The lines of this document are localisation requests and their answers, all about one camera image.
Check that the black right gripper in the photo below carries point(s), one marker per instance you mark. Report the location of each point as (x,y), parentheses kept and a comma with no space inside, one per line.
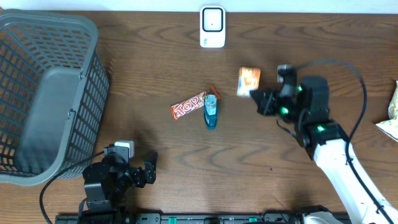
(265,105)

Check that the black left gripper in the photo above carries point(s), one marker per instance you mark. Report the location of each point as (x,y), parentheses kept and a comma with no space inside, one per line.
(138,179)

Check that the small orange snack packet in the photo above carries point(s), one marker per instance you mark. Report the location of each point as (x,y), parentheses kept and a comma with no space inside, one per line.
(248,80)

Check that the blue liquid bottle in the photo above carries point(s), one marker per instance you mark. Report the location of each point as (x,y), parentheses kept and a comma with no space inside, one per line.
(210,111)

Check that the orange Top chocolate bar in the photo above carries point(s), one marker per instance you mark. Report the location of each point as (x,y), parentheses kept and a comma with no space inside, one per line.
(193,103)

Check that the yellow snack bag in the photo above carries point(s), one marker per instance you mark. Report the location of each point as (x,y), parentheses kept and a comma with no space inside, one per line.
(389,127)

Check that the white barcode scanner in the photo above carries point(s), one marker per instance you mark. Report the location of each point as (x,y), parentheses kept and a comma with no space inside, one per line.
(212,27)

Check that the dark grey plastic basket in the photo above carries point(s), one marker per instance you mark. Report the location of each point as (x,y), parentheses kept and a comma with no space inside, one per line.
(53,94)

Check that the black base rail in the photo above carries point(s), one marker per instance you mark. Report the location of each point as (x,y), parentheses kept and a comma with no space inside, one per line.
(269,216)

